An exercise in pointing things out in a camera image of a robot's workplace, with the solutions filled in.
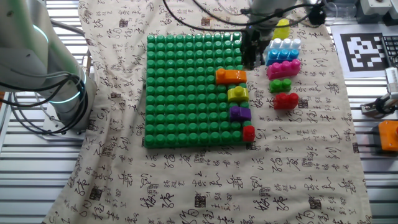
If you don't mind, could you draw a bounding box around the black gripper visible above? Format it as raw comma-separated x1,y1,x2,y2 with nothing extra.
240,27,266,70

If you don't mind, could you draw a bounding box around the orange block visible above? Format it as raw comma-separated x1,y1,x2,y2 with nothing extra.
215,68,248,86

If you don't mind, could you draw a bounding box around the small yellow block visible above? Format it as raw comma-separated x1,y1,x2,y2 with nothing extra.
226,85,250,104

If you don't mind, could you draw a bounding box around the red two-stud block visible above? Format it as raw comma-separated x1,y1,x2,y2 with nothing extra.
273,92,300,111

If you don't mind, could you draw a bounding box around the purple block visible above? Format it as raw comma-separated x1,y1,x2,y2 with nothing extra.
229,106,252,123

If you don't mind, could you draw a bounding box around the small red one-stud block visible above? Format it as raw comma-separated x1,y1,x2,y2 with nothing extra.
242,124,256,143

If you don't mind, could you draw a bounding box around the blue three-stud block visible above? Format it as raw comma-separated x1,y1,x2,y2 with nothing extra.
265,48,300,67

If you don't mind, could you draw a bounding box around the pink three-stud block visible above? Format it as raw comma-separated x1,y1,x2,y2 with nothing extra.
266,58,302,80

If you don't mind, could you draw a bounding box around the white four-stud block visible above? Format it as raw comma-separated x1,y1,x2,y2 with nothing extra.
267,37,303,53

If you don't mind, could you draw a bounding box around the green two-stud block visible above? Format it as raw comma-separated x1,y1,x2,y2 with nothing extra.
269,78,293,94

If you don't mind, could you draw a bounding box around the large yellow two-stud block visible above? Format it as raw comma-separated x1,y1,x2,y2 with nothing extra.
272,18,291,41

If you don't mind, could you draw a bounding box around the green studded baseplate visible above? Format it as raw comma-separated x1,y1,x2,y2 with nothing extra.
144,31,251,149

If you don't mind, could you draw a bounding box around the clear plastic tube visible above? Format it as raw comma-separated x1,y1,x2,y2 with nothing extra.
323,1,358,19

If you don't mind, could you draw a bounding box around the black white pattern board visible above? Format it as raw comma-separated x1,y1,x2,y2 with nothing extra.
330,24,389,79

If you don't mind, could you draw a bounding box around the silver metal box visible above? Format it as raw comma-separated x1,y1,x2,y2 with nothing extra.
360,93,398,118

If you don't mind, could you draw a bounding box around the beige calligraphy print cloth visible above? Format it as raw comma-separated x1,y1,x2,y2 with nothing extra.
43,0,374,224

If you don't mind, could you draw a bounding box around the grey white box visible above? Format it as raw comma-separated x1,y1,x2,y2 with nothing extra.
359,0,393,17

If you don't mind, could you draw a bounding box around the black keyboard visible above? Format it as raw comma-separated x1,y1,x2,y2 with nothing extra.
381,34,398,68

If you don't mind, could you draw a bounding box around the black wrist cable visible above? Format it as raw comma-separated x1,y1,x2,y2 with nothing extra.
161,0,324,32

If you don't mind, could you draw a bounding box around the grey depth camera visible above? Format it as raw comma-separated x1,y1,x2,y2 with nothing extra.
384,67,398,100

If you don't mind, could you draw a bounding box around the black base cable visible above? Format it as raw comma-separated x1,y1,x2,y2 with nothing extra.
0,71,90,138

